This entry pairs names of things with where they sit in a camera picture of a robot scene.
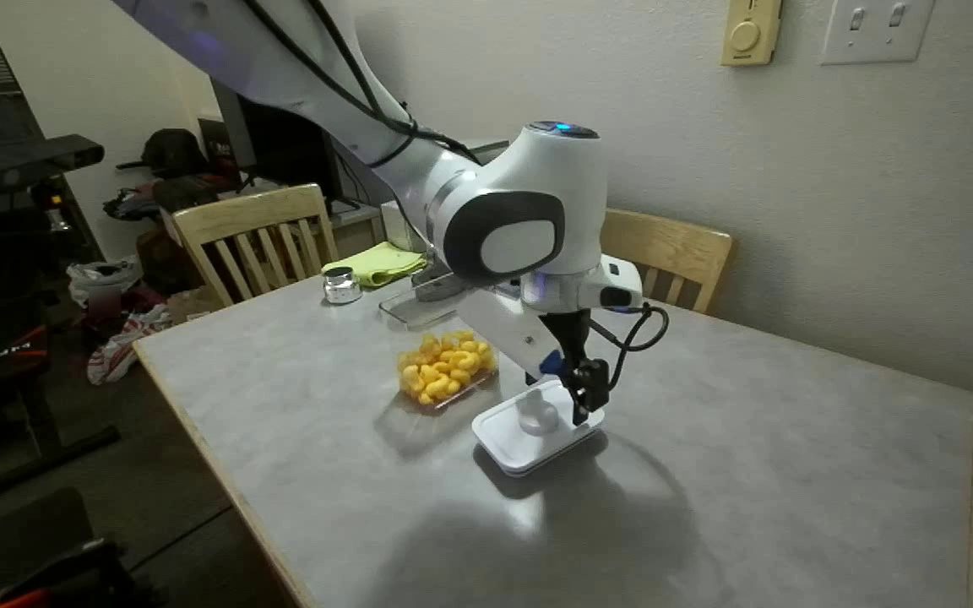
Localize clear glass jug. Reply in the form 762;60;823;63
377;198;420;253

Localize yellow snack pieces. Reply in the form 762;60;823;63
399;328;496;413

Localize black sensor bar camera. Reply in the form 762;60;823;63
0;133;109;195

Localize wooden slat-back chair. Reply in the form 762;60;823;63
167;178;341;312
596;201;736;319

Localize black red bag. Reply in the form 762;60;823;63
0;538;146;608

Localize white light switch plate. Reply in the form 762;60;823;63
816;0;940;69

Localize white rectangular jar lid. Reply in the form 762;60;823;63
468;374;607;473

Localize black metal stand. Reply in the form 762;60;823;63
0;183;124;500

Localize red white cloth pile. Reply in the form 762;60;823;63
77;284;178;389

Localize black backpack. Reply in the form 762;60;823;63
142;124;217;183

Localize beige wall thermostat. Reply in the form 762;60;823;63
719;0;787;72

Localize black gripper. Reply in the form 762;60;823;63
540;308;616;428

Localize black flat monitor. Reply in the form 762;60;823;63
210;81;343;207

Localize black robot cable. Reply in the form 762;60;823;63
244;0;673;393

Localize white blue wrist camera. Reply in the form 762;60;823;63
455;284;569;380

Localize green cloth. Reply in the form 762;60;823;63
321;241;431;295

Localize round silver metal tin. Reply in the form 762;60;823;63
317;263;363;312

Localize clear plastic storage jar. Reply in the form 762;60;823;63
377;276;499;414

